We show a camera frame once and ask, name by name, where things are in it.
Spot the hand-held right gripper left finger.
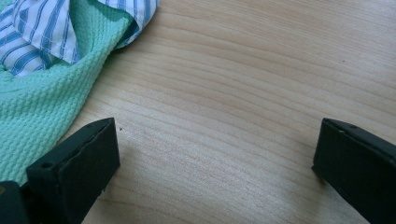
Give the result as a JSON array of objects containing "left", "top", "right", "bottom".
[{"left": 25, "top": 117, "right": 121, "bottom": 224}]

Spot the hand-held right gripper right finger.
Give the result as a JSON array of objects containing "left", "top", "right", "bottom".
[{"left": 311, "top": 118, "right": 396, "bottom": 224}]

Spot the mint green waffle cloth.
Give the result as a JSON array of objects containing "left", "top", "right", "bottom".
[{"left": 0, "top": 0, "right": 141, "bottom": 187}]

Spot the blue white striped shirt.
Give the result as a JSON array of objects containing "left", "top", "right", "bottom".
[{"left": 0, "top": 0, "right": 162, "bottom": 77}]

